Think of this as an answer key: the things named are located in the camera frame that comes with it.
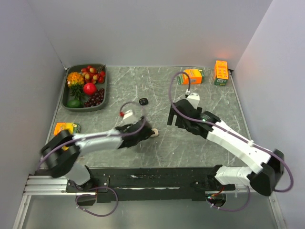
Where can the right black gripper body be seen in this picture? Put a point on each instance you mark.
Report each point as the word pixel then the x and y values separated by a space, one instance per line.
pixel 181 123

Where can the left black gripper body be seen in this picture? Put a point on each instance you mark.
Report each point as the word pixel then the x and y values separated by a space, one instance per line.
pixel 149 133

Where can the beige earbud charging case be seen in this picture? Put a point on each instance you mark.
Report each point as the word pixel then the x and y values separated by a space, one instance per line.
pixel 155 132

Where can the black earbud charging case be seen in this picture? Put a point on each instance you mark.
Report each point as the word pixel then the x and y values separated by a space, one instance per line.
pixel 143 101

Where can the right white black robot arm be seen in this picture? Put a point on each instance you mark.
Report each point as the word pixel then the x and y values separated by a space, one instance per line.
pixel 263 169

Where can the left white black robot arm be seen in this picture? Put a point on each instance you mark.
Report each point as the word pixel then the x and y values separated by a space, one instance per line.
pixel 62 152

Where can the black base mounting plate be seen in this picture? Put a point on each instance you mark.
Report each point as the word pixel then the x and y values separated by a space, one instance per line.
pixel 164 183

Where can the orange box top centre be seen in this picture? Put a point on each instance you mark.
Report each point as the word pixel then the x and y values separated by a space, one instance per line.
pixel 196 76

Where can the orange box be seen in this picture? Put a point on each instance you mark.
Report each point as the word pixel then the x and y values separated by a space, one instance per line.
pixel 65 148
pixel 196 76
pixel 73 128

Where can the dark purple grape bunch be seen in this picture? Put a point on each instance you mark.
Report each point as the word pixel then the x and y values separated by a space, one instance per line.
pixel 95 99

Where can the orange box upper left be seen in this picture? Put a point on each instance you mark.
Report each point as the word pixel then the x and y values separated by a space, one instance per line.
pixel 73 128

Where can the orange green carton upright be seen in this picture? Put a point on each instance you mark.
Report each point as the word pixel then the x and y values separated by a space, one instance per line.
pixel 221 74

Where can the orange box lower left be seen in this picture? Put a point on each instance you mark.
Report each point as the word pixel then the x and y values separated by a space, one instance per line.
pixel 65 148

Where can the red toy apple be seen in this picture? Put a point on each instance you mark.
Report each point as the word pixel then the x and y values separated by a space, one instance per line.
pixel 89 89

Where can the green toy avocado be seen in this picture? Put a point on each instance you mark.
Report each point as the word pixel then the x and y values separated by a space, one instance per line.
pixel 74 103

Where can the red yellow cherry bunch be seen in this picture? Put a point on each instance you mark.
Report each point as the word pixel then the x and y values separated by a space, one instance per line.
pixel 94 74

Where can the dark green fruit tray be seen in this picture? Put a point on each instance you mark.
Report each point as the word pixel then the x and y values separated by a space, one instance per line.
pixel 66 92

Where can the orange yellow toy pineapple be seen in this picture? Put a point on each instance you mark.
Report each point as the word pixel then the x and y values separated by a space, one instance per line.
pixel 75 83

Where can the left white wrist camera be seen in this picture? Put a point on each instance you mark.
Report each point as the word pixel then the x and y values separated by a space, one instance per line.
pixel 128 117

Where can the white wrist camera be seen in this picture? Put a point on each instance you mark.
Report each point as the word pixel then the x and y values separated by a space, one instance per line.
pixel 192 98
pixel 128 117

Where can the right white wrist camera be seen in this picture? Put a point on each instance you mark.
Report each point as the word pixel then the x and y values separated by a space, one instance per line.
pixel 192 98

